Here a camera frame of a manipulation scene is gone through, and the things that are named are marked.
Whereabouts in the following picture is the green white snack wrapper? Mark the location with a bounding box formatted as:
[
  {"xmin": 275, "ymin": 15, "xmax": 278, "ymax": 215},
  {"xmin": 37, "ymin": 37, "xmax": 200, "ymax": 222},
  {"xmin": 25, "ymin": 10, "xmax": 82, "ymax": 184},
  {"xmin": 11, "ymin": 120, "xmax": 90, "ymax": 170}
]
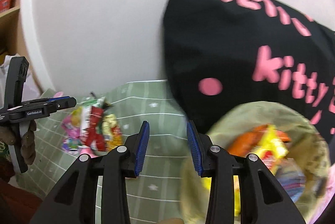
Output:
[{"xmin": 80, "ymin": 98, "xmax": 107, "ymax": 112}]

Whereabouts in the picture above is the pink purple snack packet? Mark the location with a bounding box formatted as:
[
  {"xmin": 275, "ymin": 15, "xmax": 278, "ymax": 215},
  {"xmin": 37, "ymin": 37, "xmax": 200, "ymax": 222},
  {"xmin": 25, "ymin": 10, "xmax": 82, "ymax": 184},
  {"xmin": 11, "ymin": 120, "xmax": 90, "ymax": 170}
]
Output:
[{"xmin": 61, "ymin": 109, "xmax": 89, "ymax": 154}]

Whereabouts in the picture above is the red snack wrapper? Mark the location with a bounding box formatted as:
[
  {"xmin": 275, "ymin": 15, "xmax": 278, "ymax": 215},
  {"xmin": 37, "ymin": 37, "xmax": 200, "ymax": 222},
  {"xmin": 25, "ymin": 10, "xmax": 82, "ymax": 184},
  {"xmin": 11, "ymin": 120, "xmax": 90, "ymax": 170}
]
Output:
[{"xmin": 83, "ymin": 106, "xmax": 108, "ymax": 151}]

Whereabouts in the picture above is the person's left forearm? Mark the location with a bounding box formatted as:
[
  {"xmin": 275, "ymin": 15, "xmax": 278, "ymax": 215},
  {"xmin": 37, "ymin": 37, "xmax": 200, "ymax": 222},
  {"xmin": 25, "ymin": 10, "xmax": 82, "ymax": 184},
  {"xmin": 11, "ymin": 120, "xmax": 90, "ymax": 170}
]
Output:
[{"xmin": 0, "ymin": 153, "xmax": 46, "ymax": 224}]

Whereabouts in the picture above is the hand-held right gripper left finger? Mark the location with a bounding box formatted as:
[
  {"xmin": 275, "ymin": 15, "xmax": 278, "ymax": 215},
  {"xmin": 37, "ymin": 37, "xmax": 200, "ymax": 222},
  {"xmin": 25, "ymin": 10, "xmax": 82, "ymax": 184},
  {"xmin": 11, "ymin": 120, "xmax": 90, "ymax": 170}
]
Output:
[{"xmin": 31, "ymin": 120, "xmax": 150, "ymax": 224}]

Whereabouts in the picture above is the white plastic bag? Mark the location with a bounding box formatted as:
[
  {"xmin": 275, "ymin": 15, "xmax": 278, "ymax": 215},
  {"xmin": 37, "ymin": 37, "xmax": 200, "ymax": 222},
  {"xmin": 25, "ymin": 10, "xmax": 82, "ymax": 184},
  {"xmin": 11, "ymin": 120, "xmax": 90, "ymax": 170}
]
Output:
[{"xmin": 0, "ymin": 55, "xmax": 11, "ymax": 78}]

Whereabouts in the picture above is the person's left hand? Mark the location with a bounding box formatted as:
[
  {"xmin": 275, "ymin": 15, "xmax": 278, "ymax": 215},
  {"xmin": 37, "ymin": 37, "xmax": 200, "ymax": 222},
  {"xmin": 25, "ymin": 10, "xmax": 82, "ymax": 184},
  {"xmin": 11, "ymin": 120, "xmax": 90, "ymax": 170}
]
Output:
[{"xmin": 0, "ymin": 119, "xmax": 36, "ymax": 165}]

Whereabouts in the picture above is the pink printed blanket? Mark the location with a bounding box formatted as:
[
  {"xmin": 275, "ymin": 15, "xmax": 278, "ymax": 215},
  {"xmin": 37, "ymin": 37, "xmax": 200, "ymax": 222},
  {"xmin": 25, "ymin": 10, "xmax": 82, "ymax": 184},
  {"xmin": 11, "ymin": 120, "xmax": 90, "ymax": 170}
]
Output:
[{"xmin": 321, "ymin": 169, "xmax": 335, "ymax": 205}]

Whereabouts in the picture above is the green checked tablecloth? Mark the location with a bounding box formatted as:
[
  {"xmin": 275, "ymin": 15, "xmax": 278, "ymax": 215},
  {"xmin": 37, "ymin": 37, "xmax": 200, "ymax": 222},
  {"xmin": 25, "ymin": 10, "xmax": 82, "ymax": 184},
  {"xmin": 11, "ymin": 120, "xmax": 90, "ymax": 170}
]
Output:
[{"xmin": 26, "ymin": 80, "xmax": 210, "ymax": 224}]

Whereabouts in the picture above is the orange plastic bag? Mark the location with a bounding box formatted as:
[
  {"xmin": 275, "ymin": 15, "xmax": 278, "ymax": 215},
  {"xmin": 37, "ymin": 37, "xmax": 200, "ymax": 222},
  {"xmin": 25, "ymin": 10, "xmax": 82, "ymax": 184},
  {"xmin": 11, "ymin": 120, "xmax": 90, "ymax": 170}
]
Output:
[{"xmin": 228, "ymin": 126, "xmax": 291, "ymax": 156}]

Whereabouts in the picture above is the magenta snack wrapper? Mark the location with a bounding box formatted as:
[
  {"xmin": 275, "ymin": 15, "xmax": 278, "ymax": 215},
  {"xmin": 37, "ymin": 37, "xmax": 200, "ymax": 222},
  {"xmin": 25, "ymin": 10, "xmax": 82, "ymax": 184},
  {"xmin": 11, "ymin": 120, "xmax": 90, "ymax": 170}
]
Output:
[{"xmin": 277, "ymin": 166, "xmax": 307, "ymax": 197}]

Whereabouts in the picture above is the black bag with pink print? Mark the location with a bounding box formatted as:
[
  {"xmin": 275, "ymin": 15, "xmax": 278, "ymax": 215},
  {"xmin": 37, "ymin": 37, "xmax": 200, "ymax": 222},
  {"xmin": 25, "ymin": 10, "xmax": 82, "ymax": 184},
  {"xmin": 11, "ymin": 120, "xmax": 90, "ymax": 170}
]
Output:
[{"xmin": 162, "ymin": 0, "xmax": 335, "ymax": 137}]

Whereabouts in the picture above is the bin with yellow plastic liner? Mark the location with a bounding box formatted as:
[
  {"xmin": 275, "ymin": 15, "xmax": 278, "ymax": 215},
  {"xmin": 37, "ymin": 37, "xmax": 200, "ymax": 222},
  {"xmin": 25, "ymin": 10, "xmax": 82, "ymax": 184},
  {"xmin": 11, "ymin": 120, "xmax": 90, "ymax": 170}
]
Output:
[{"xmin": 180, "ymin": 101, "xmax": 331, "ymax": 224}]

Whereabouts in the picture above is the gold snack wrapper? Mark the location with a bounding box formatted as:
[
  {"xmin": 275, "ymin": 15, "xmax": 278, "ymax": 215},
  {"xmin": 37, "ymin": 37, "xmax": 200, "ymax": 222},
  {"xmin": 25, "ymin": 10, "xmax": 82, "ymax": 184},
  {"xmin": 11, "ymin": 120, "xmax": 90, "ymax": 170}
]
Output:
[{"xmin": 102, "ymin": 114, "xmax": 124, "ymax": 153}]

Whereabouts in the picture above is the wooden shelf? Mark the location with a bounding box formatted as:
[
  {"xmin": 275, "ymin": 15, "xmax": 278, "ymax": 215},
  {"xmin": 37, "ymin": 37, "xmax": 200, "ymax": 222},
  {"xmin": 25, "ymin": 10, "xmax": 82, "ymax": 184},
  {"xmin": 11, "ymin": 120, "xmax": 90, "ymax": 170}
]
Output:
[{"xmin": 0, "ymin": 0, "xmax": 21, "ymax": 57}]

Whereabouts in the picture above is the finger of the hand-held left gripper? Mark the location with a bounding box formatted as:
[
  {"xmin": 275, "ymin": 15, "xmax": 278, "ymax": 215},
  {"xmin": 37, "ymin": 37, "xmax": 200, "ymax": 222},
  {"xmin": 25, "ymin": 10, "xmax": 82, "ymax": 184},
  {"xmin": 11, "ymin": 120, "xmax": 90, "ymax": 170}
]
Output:
[
  {"xmin": 22, "ymin": 97, "xmax": 60, "ymax": 107},
  {"xmin": 49, "ymin": 97, "xmax": 77, "ymax": 116}
]

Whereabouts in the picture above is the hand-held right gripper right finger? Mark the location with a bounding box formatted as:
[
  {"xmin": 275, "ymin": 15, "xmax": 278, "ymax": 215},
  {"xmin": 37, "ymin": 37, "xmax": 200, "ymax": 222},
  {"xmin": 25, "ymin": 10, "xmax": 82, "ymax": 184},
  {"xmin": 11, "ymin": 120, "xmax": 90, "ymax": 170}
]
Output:
[{"xmin": 186, "ymin": 120, "xmax": 307, "ymax": 224}]

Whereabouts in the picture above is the yellow snack wrapper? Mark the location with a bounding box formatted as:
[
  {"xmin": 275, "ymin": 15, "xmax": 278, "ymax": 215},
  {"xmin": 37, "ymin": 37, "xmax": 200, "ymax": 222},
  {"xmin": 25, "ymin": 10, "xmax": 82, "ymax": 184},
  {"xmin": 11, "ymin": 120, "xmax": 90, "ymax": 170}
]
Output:
[{"xmin": 253, "ymin": 124, "xmax": 288, "ymax": 175}]

